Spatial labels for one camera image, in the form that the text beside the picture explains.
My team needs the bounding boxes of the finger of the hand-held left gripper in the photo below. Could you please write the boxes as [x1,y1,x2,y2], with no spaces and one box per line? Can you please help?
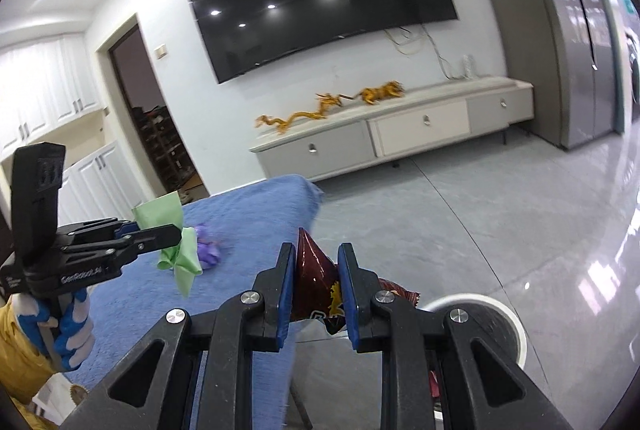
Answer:
[75,218,142,237]
[122,225,182,257]

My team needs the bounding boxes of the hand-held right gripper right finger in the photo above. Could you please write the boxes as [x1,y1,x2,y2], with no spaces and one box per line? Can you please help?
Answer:
[337,242,576,430]

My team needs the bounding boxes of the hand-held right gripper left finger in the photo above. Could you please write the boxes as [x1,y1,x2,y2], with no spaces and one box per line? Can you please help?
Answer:
[60,242,298,430]

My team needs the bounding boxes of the green plastic bag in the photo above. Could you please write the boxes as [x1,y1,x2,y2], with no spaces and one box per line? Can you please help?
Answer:
[131,191,204,298]

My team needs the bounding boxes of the brown snack bag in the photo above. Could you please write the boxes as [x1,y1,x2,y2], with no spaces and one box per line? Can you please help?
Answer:
[295,227,422,337]

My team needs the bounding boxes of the white round trash bin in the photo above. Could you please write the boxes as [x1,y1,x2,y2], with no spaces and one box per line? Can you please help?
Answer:
[422,292,527,430]

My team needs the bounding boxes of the person's left forearm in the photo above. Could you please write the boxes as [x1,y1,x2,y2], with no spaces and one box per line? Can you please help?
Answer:
[0,297,57,407]

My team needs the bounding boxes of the person's left hand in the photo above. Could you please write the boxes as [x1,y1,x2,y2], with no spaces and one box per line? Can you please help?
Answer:
[17,287,96,367]

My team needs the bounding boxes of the small purple silver wrapper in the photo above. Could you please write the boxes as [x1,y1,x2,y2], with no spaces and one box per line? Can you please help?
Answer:
[192,223,224,269]

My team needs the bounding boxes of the blue terry towel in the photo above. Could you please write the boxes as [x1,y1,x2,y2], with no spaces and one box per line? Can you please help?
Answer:
[65,175,323,430]

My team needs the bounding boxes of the wooden shoe rack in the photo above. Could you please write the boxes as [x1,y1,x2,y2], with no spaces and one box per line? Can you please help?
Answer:
[131,104,204,191]

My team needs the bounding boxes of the dark table leg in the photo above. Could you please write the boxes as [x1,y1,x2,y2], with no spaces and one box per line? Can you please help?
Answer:
[290,375,314,430]

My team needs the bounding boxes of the golden dragon figure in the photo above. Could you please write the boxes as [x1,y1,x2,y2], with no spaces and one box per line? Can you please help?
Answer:
[255,92,354,135]

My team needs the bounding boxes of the white television cabinet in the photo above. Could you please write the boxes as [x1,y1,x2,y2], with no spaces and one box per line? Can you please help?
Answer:
[249,76,535,183]

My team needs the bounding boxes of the golden tiger figure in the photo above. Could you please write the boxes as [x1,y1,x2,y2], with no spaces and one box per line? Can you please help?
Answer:
[356,80,406,106]

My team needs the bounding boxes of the grey refrigerator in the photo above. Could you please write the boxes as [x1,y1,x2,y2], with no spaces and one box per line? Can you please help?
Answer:
[505,0,627,151]

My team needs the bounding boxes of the white wall cabinets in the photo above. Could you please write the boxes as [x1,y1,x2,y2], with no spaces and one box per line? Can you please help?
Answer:
[0,32,147,231]

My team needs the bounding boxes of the television cable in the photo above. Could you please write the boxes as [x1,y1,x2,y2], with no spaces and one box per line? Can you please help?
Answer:
[384,24,467,78]

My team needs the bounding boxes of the black wall television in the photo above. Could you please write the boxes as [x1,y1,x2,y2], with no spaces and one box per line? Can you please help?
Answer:
[181,0,459,84]

